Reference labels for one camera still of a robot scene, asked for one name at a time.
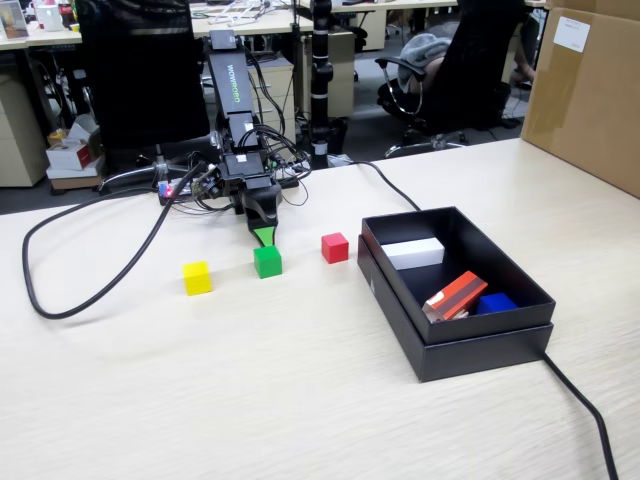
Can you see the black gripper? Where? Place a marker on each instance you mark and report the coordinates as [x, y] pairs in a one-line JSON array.
[[245, 182]]

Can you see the green wooden cube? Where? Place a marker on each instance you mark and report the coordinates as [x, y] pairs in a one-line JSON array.
[[267, 262]]

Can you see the red wooden cube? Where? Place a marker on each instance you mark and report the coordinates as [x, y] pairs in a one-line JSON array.
[[334, 248]]

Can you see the yellow wooden cube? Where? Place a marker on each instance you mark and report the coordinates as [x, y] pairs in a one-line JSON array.
[[197, 280]]

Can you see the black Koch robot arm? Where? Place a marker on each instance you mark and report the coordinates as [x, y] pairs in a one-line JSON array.
[[230, 80]]

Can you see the open white cardboard box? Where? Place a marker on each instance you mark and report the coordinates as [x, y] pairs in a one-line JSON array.
[[82, 127]]

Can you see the small white red box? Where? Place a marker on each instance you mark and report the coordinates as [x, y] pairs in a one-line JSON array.
[[67, 156]]

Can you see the black cardboard box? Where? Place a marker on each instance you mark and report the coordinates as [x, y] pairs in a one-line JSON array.
[[450, 360]]

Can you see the large brown cardboard box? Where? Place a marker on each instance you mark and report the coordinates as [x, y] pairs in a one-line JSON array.
[[590, 100]]

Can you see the white power strip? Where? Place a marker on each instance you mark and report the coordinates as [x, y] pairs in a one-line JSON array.
[[295, 170]]

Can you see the controller board with red light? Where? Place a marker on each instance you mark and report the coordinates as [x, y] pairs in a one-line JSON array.
[[167, 191]]

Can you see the beige drawer cabinet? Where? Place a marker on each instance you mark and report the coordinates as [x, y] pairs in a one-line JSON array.
[[277, 100]]

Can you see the black segmented pole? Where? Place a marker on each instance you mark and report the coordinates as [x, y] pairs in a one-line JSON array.
[[320, 85]]

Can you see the white rectangular block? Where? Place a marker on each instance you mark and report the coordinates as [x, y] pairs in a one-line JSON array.
[[412, 254]]

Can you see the beige side cabinet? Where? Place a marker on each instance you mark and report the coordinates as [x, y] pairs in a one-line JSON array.
[[342, 75]]

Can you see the black mesh office chair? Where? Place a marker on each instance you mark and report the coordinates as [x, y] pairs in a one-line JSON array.
[[140, 75]]

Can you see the white folding stand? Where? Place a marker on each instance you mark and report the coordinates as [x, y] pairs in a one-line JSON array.
[[235, 15]]

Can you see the orange matchbox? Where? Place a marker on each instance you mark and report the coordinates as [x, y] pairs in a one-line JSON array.
[[457, 297]]

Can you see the grey cloth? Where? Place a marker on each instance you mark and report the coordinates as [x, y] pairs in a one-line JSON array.
[[425, 50]]

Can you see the blue wooden cube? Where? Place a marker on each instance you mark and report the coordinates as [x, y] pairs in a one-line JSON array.
[[496, 303]]

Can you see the beige office desk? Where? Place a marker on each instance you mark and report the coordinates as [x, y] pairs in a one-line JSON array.
[[390, 6], [50, 39]]

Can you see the beige low cabinet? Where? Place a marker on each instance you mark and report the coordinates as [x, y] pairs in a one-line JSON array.
[[20, 140]]

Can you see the black chair with chrome arms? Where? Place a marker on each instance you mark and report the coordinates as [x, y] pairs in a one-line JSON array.
[[475, 65]]

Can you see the cola bottle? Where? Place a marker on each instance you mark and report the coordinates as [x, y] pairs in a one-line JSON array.
[[66, 14]]

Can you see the white paper label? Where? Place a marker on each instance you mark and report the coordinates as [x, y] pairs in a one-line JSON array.
[[571, 34]]

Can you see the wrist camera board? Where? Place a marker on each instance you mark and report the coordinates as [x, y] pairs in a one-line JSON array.
[[207, 185]]

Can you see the photo frame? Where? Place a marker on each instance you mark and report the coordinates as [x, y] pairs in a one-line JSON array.
[[14, 20]]

